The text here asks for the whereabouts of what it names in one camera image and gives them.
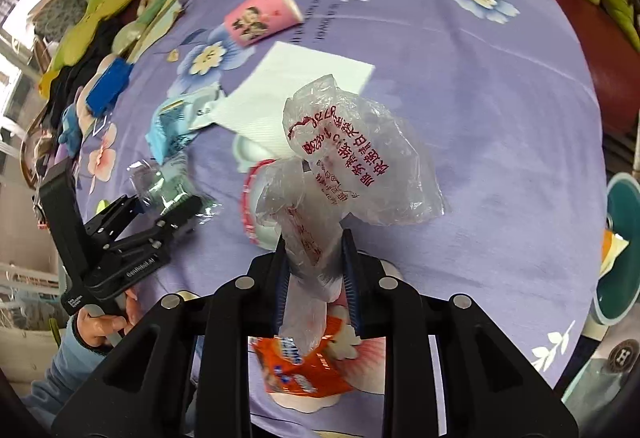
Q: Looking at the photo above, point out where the white red-rimmed plastic cup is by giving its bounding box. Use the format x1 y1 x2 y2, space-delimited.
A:
241 159 281 251

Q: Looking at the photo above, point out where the person's left hand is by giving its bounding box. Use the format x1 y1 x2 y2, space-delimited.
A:
76 289 141 348

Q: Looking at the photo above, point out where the clear plastic bag red print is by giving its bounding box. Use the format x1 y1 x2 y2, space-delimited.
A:
256 74 446 354

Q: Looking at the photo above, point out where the white paper napkin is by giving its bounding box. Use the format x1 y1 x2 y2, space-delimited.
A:
205 41 377 155

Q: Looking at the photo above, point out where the yellow plush toy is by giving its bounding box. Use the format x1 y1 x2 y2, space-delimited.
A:
37 0 132 100

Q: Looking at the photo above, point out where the pink wedding paper cup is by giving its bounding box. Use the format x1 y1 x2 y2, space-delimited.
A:
224 0 305 47

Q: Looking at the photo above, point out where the purple floral tablecloth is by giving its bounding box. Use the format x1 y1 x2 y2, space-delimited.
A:
77 0 606 384

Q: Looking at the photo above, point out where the light blue snack packet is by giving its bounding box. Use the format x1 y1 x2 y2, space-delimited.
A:
145 85 224 164

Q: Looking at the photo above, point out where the clear plastic wrapper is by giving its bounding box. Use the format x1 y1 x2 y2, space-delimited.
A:
127 151 221 224

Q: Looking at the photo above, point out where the orange snack wrapper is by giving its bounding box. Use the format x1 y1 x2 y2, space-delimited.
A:
250 316 360 399

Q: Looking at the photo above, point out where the light blue sleeve forearm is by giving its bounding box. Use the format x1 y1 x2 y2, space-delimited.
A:
22 315 112 430

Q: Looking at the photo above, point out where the teal round trash bin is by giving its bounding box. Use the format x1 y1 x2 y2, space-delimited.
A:
591 173 639 327

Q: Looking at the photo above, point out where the blue fabric item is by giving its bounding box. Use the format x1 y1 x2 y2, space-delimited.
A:
86 57 134 117

